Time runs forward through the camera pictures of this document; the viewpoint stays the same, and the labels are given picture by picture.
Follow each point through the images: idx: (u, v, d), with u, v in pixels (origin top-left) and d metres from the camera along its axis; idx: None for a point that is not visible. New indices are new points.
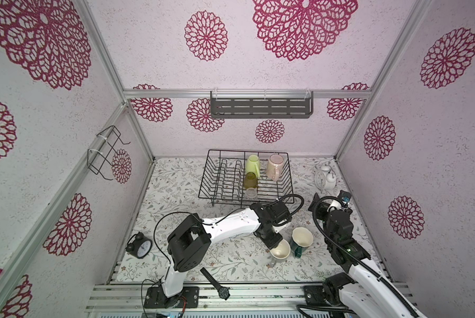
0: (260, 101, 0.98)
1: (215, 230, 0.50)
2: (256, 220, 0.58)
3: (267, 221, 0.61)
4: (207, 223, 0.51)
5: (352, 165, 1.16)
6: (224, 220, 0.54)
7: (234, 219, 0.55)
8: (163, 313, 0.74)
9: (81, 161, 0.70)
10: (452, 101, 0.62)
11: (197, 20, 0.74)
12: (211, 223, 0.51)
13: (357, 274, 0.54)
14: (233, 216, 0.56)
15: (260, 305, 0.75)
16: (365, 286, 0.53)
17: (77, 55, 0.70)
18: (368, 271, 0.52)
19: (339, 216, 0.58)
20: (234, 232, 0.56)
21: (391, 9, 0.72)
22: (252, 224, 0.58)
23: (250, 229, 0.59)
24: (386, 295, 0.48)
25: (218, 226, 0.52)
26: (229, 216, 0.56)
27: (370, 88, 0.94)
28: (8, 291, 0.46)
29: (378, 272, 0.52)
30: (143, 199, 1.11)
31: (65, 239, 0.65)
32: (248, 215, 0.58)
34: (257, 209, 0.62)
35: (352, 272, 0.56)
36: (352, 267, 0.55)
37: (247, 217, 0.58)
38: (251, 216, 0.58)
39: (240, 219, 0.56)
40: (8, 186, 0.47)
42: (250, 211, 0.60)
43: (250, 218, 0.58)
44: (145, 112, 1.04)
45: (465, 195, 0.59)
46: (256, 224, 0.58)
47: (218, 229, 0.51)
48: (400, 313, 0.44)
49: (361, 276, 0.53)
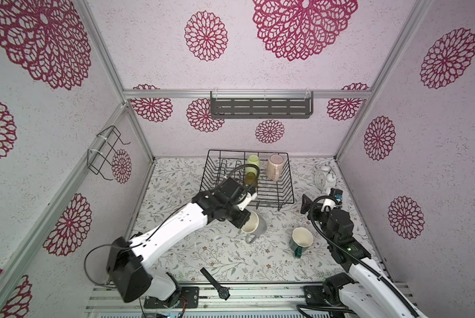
0: (260, 101, 0.98)
1: (149, 246, 0.44)
2: (200, 214, 0.51)
3: (211, 209, 0.52)
4: (136, 244, 0.44)
5: (352, 165, 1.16)
6: (158, 230, 0.46)
7: (171, 222, 0.48)
8: (163, 313, 0.74)
9: (81, 161, 0.70)
10: (452, 101, 0.62)
11: (197, 20, 0.74)
12: (141, 242, 0.44)
13: (357, 273, 0.54)
14: (171, 219, 0.49)
15: (260, 305, 0.75)
16: (366, 285, 0.52)
17: (77, 55, 0.70)
18: (368, 270, 0.52)
19: (338, 214, 0.58)
20: (179, 235, 0.48)
21: (391, 9, 0.72)
22: (196, 220, 0.50)
23: (197, 224, 0.51)
24: (386, 294, 0.47)
25: (152, 240, 0.44)
26: (167, 220, 0.49)
27: (370, 88, 0.94)
28: (8, 291, 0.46)
29: (377, 271, 0.51)
30: (143, 199, 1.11)
31: (65, 239, 0.65)
32: (189, 212, 0.51)
34: (200, 200, 0.54)
35: (353, 272, 0.55)
36: (353, 267, 0.55)
37: (188, 215, 0.50)
38: (193, 211, 0.51)
39: (177, 220, 0.49)
40: (8, 186, 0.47)
42: (191, 206, 0.52)
43: (192, 215, 0.50)
44: (145, 112, 1.04)
45: (466, 195, 0.59)
46: (201, 217, 0.51)
47: (153, 244, 0.44)
48: (400, 312, 0.44)
49: (362, 275, 0.53)
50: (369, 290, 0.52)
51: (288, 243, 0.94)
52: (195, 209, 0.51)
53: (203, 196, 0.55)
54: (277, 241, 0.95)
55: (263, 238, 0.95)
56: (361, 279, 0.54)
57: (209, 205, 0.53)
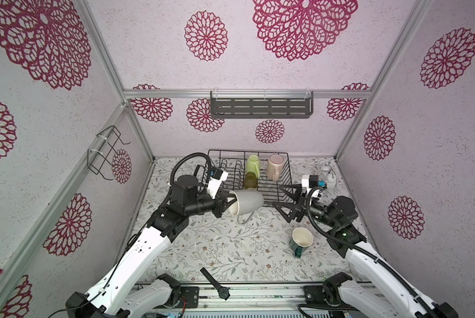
0: (260, 101, 0.98)
1: (110, 291, 0.40)
2: (158, 238, 0.47)
3: (169, 228, 0.49)
4: (93, 295, 0.40)
5: (352, 165, 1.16)
6: (116, 272, 0.42)
7: (130, 258, 0.44)
8: (163, 313, 0.74)
9: (81, 161, 0.70)
10: (452, 101, 0.62)
11: (197, 20, 0.74)
12: (99, 290, 0.40)
13: (354, 258, 0.53)
14: (128, 255, 0.45)
15: (260, 305, 0.75)
16: (364, 268, 0.51)
17: (77, 55, 0.70)
18: (364, 254, 0.51)
19: (343, 204, 0.52)
20: (142, 266, 0.45)
21: (391, 9, 0.72)
22: (156, 246, 0.47)
23: (159, 247, 0.48)
24: (384, 275, 0.47)
25: (112, 284, 0.41)
26: (124, 258, 0.45)
27: (370, 88, 0.94)
28: (8, 291, 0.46)
29: (374, 254, 0.51)
30: (143, 199, 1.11)
31: (65, 239, 0.65)
32: (147, 240, 0.47)
34: (156, 222, 0.50)
35: (350, 256, 0.54)
36: (349, 251, 0.54)
37: (146, 243, 0.46)
38: (151, 237, 0.47)
39: (136, 252, 0.45)
40: (8, 186, 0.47)
42: (147, 232, 0.48)
43: (150, 242, 0.47)
44: (145, 112, 1.04)
45: (466, 195, 0.59)
46: (161, 240, 0.47)
47: (113, 287, 0.41)
48: (399, 293, 0.44)
49: (358, 259, 0.52)
50: (368, 272, 0.50)
51: (288, 243, 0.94)
52: (152, 234, 0.48)
53: (159, 215, 0.51)
54: (277, 241, 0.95)
55: (263, 238, 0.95)
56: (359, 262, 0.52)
57: (167, 225, 0.49)
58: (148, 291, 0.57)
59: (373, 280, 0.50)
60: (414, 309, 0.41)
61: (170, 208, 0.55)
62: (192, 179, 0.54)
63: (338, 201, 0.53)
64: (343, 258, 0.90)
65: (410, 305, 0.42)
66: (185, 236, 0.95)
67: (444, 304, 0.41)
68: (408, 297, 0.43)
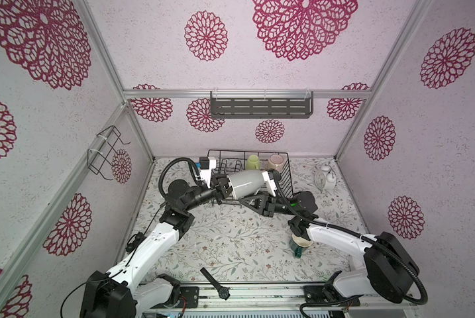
0: (260, 101, 0.98)
1: (130, 270, 0.44)
2: (169, 230, 0.54)
3: (179, 224, 0.56)
4: (115, 273, 0.43)
5: (352, 165, 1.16)
6: (136, 255, 0.47)
7: (147, 246, 0.49)
8: (163, 313, 0.74)
9: (81, 160, 0.70)
10: (452, 101, 0.62)
11: (197, 20, 0.74)
12: (120, 268, 0.44)
13: (314, 233, 0.59)
14: (144, 244, 0.50)
15: (260, 305, 0.75)
16: (324, 237, 0.57)
17: (77, 55, 0.70)
18: (318, 225, 0.59)
19: (305, 201, 0.56)
20: (157, 254, 0.50)
21: (391, 9, 0.72)
22: (169, 236, 0.53)
23: (171, 240, 0.54)
24: (336, 235, 0.53)
25: (130, 265, 0.45)
26: (140, 246, 0.49)
27: (370, 88, 0.94)
28: (8, 291, 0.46)
29: (324, 222, 0.59)
30: (144, 199, 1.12)
31: (65, 239, 0.65)
32: (161, 231, 0.53)
34: (167, 220, 0.57)
35: (311, 235, 0.61)
36: (309, 232, 0.60)
37: (161, 234, 0.53)
38: (164, 230, 0.54)
39: (153, 240, 0.51)
40: (8, 186, 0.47)
42: (161, 226, 0.55)
43: (164, 232, 0.53)
44: (145, 112, 1.04)
45: (466, 195, 0.59)
46: (172, 232, 0.54)
47: (133, 267, 0.45)
48: (350, 241, 0.50)
49: (316, 232, 0.58)
50: (326, 238, 0.57)
51: (288, 243, 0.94)
52: (165, 227, 0.55)
53: (169, 214, 0.59)
54: (277, 241, 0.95)
55: (263, 238, 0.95)
56: (317, 233, 0.58)
57: (177, 222, 0.57)
58: (150, 289, 0.57)
59: (332, 243, 0.56)
60: (363, 247, 0.47)
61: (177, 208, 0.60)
62: (182, 187, 0.54)
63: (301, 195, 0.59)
64: (343, 258, 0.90)
65: (359, 246, 0.48)
66: (185, 236, 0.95)
67: (383, 234, 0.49)
68: (355, 240, 0.49)
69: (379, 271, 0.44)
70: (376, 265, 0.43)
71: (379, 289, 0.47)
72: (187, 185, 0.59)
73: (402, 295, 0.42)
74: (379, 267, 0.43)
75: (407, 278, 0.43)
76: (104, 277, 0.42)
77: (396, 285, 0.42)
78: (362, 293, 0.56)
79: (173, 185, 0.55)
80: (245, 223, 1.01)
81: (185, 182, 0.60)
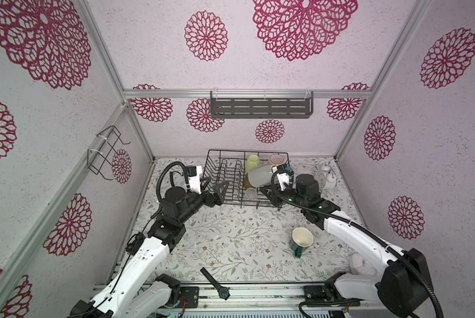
0: (260, 101, 0.98)
1: (116, 297, 0.42)
2: (159, 246, 0.51)
3: (169, 237, 0.53)
4: (100, 302, 0.41)
5: (352, 165, 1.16)
6: (122, 278, 0.45)
7: (134, 266, 0.47)
8: (163, 313, 0.74)
9: (81, 160, 0.70)
10: (452, 101, 0.62)
11: (197, 20, 0.74)
12: (105, 296, 0.42)
13: (330, 226, 0.56)
14: (131, 264, 0.47)
15: (260, 305, 0.75)
16: (342, 235, 0.54)
17: (78, 55, 0.70)
18: (339, 220, 0.54)
19: (303, 178, 0.60)
20: (146, 273, 0.48)
21: (391, 9, 0.72)
22: (158, 253, 0.50)
23: (161, 255, 0.52)
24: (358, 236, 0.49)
25: (117, 291, 0.43)
26: (127, 265, 0.47)
27: (370, 88, 0.94)
28: (8, 292, 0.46)
29: (348, 218, 0.54)
30: (144, 199, 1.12)
31: (65, 239, 0.65)
32: (149, 248, 0.51)
34: (156, 233, 0.54)
35: (326, 226, 0.57)
36: (326, 221, 0.57)
37: (149, 251, 0.50)
38: (153, 246, 0.51)
39: (140, 259, 0.48)
40: (8, 186, 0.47)
42: (149, 241, 0.52)
43: (152, 250, 0.50)
44: (145, 112, 1.04)
45: (466, 195, 0.59)
46: (161, 248, 0.51)
47: (119, 293, 0.43)
48: (373, 248, 0.46)
49: (334, 226, 0.55)
50: (345, 237, 0.53)
51: (288, 243, 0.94)
52: (154, 243, 0.52)
53: (159, 227, 0.55)
54: (277, 241, 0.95)
55: (263, 238, 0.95)
56: (338, 230, 0.54)
57: (167, 235, 0.54)
58: (148, 296, 0.57)
59: (352, 244, 0.52)
60: (386, 258, 0.43)
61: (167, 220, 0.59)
62: (180, 193, 0.55)
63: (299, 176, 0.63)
64: (343, 258, 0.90)
65: (383, 256, 0.44)
66: (185, 236, 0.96)
67: (411, 250, 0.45)
68: (381, 250, 0.45)
69: (397, 286, 0.41)
70: (396, 280, 0.41)
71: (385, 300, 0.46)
72: (183, 191, 0.55)
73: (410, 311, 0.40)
74: (399, 283, 0.40)
75: (421, 297, 0.42)
76: (88, 308, 0.40)
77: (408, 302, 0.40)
78: (362, 297, 0.56)
79: (169, 191, 0.55)
80: (245, 223, 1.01)
81: (183, 189, 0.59)
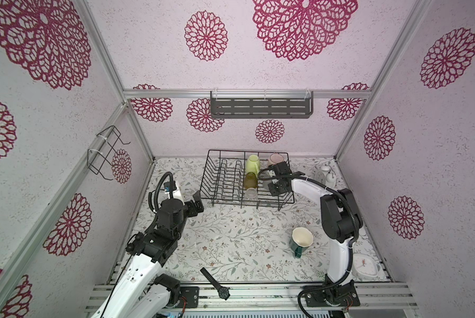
0: (260, 101, 0.98)
1: None
2: (150, 264, 0.49)
3: (160, 252, 0.51)
4: None
5: (352, 165, 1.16)
6: (110, 303, 0.43)
7: (122, 287, 0.45)
8: (163, 313, 0.74)
9: (80, 161, 0.70)
10: (452, 101, 0.62)
11: (197, 20, 0.74)
12: None
13: (297, 185, 0.72)
14: (119, 286, 0.46)
15: (260, 305, 0.75)
16: (302, 189, 0.70)
17: (77, 55, 0.70)
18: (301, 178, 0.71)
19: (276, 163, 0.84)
20: (138, 293, 0.47)
21: (391, 9, 0.72)
22: (148, 271, 0.48)
23: (152, 273, 0.50)
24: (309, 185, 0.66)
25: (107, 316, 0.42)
26: (116, 286, 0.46)
27: (370, 88, 0.94)
28: (8, 291, 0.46)
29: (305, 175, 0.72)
30: (143, 198, 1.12)
31: (65, 239, 0.65)
32: (138, 266, 0.49)
34: (146, 248, 0.52)
35: (293, 185, 0.74)
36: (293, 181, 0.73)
37: (138, 270, 0.48)
38: (142, 264, 0.49)
39: (130, 281, 0.46)
40: (8, 186, 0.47)
42: (138, 259, 0.50)
43: (142, 269, 0.48)
44: (145, 112, 1.04)
45: (465, 195, 0.59)
46: (152, 267, 0.49)
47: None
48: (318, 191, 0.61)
49: (298, 183, 0.71)
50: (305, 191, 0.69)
51: (288, 243, 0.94)
52: (144, 260, 0.50)
53: (149, 242, 0.53)
54: (277, 241, 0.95)
55: (263, 238, 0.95)
56: (297, 184, 0.72)
57: (158, 250, 0.52)
58: (144, 305, 0.57)
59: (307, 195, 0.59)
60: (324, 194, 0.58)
61: (159, 233, 0.57)
62: (178, 204, 0.56)
63: (270, 165, 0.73)
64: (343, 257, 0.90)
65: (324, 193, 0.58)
66: (185, 236, 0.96)
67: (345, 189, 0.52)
68: (323, 190, 0.60)
69: (326, 212, 0.56)
70: (325, 207, 0.56)
71: (326, 231, 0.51)
72: (181, 202, 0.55)
73: (338, 234, 0.54)
74: (327, 209, 0.56)
75: (349, 224, 0.55)
76: None
77: (336, 225, 0.54)
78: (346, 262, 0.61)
79: (166, 202, 0.56)
80: (245, 223, 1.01)
81: (181, 201, 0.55)
